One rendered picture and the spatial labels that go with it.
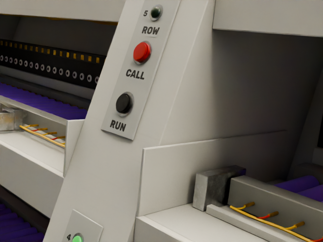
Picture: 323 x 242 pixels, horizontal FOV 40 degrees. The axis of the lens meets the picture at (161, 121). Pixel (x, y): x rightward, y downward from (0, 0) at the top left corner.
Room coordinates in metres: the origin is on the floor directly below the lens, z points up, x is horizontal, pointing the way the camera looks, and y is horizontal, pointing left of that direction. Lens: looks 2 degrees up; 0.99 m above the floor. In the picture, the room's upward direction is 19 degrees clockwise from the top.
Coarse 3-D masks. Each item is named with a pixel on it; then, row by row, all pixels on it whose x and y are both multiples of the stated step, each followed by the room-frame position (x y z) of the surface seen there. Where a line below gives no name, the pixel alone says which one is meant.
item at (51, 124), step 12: (0, 96) 0.62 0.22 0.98; (24, 108) 0.55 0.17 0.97; (36, 108) 0.56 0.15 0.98; (24, 120) 0.55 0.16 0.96; (36, 120) 0.53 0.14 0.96; (48, 120) 0.51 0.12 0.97; (60, 120) 0.50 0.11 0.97; (48, 132) 0.51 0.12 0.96; (60, 132) 0.49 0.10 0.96; (60, 144) 0.46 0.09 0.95
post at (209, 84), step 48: (144, 0) 0.37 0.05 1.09; (192, 0) 0.33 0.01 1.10; (192, 48) 0.32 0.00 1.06; (240, 48) 0.36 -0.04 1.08; (288, 48) 0.41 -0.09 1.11; (96, 96) 0.38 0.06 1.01; (192, 96) 0.33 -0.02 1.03; (240, 96) 0.37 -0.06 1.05; (288, 96) 0.43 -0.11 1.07; (96, 144) 0.36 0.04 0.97; (144, 144) 0.33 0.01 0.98; (288, 144) 0.45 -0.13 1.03; (96, 192) 0.35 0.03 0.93; (48, 240) 0.38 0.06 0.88
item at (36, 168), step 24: (0, 72) 0.89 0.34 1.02; (24, 72) 0.82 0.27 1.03; (72, 120) 0.38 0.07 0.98; (0, 144) 0.47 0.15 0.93; (24, 144) 0.48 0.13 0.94; (48, 144) 0.49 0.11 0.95; (72, 144) 0.38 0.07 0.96; (0, 168) 0.47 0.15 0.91; (24, 168) 0.44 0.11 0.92; (48, 168) 0.40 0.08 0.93; (24, 192) 0.44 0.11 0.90; (48, 192) 0.40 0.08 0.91; (48, 216) 0.41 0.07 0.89
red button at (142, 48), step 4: (140, 44) 0.35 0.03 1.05; (144, 44) 0.34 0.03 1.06; (136, 48) 0.35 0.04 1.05; (140, 48) 0.35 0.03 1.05; (144, 48) 0.34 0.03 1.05; (148, 48) 0.34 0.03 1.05; (136, 52) 0.35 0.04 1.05; (140, 52) 0.34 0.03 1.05; (144, 52) 0.34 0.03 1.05; (148, 52) 0.34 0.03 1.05; (136, 56) 0.35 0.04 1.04; (140, 56) 0.34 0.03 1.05; (144, 56) 0.34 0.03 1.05; (136, 60) 0.35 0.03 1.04; (140, 60) 0.34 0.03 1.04
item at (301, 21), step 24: (216, 0) 0.32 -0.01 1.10; (240, 0) 0.31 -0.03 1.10; (264, 0) 0.29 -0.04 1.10; (288, 0) 0.28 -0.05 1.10; (312, 0) 0.27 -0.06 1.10; (216, 24) 0.32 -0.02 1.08; (240, 24) 0.31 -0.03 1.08; (264, 24) 0.29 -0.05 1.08; (288, 24) 0.28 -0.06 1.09; (312, 24) 0.27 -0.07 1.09
